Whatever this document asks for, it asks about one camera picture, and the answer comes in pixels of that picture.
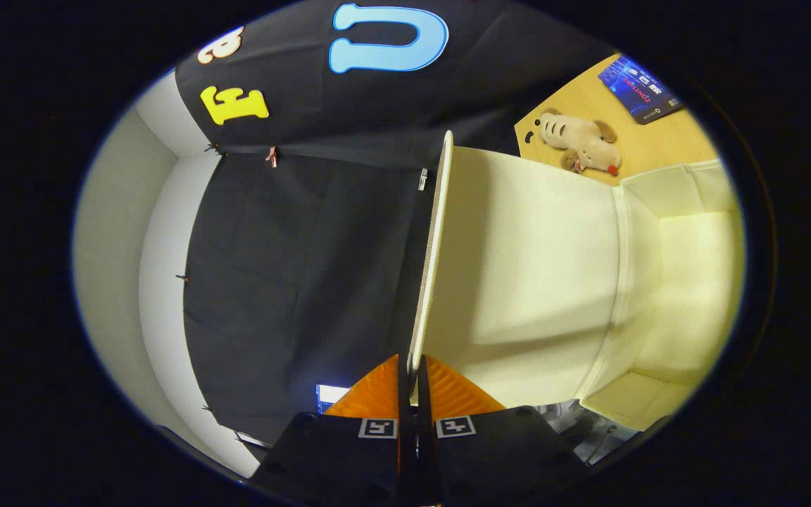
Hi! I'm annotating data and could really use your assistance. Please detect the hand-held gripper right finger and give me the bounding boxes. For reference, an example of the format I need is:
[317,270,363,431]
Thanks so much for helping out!
[416,354,589,507]

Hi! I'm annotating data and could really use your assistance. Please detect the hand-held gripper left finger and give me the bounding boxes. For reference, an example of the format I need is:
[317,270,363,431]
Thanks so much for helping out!
[247,354,417,507]

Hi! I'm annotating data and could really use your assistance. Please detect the beige fabric storage box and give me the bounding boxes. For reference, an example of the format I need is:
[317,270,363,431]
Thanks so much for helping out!
[405,130,744,432]

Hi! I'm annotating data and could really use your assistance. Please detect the computer monitor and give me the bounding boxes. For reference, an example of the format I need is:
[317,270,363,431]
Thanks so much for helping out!
[315,384,351,414]

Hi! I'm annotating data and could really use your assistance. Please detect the black backdrop cloth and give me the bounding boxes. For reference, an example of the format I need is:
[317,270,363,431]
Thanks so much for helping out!
[175,0,617,451]

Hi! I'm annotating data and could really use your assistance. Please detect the brown plush dog toy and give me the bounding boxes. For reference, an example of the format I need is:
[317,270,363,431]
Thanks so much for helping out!
[538,109,622,177]

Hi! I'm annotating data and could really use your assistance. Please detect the blue cover book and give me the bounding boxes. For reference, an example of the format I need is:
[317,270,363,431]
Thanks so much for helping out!
[598,55,683,125]

